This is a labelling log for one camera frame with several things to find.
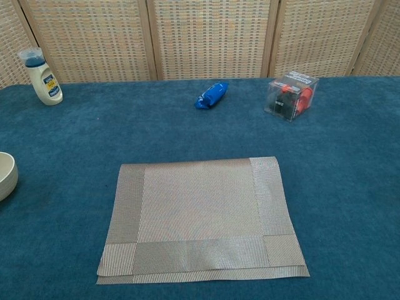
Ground grey woven placemat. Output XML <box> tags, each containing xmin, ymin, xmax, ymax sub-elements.
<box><xmin>96</xmin><ymin>156</ymin><xmax>311</xmax><ymax>285</ymax></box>

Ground white round bowl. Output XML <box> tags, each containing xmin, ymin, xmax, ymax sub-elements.
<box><xmin>0</xmin><ymin>151</ymin><xmax>19</xmax><ymax>203</ymax></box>

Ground blue snack packet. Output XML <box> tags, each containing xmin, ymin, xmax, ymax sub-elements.
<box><xmin>194</xmin><ymin>81</ymin><xmax>230</xmax><ymax>111</ymax></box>

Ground clear box red black contents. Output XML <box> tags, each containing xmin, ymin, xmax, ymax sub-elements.
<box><xmin>264</xmin><ymin>71</ymin><xmax>320</xmax><ymax>123</ymax></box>

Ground blue carpet table cover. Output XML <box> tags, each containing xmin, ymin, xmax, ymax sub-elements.
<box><xmin>0</xmin><ymin>76</ymin><xmax>400</xmax><ymax>300</ymax></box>

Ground woven wooden folding screen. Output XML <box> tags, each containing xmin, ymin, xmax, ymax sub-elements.
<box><xmin>0</xmin><ymin>0</ymin><xmax>400</xmax><ymax>90</ymax></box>

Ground cream mayonnaise squeeze bottle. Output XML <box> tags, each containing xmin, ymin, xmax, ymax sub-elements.
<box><xmin>18</xmin><ymin>47</ymin><xmax>64</xmax><ymax>106</ymax></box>

